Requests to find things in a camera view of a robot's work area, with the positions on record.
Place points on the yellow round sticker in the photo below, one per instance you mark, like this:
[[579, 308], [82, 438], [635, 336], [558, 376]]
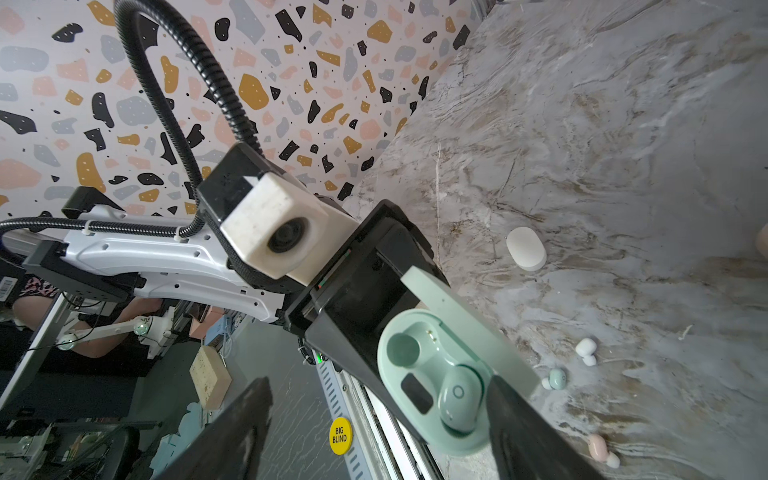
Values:
[[341, 436]]

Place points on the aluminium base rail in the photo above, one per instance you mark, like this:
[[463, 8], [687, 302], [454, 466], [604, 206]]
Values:
[[382, 447]]

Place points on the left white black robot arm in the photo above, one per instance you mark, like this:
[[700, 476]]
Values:
[[107, 254]]

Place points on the white earbud far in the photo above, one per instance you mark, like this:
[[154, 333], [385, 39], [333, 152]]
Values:
[[586, 350]]

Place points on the pink earbud right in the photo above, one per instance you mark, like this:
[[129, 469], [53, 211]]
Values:
[[600, 452]]

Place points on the pink earbud case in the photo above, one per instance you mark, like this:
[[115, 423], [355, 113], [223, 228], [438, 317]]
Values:
[[761, 241]]

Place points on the white earbud case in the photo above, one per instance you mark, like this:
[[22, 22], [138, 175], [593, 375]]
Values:
[[526, 249]]

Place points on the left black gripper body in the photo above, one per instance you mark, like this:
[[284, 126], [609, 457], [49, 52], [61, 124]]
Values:
[[365, 273]]

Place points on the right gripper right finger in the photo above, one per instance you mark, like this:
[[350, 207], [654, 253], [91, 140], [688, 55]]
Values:
[[524, 445]]

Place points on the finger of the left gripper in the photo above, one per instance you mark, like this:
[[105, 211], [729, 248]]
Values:
[[398, 355]]

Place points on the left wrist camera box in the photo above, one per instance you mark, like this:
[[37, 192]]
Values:
[[276, 234]]

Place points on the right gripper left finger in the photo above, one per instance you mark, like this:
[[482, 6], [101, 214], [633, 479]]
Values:
[[232, 446]]

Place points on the mint green earbud case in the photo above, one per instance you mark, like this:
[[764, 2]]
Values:
[[469, 340]]

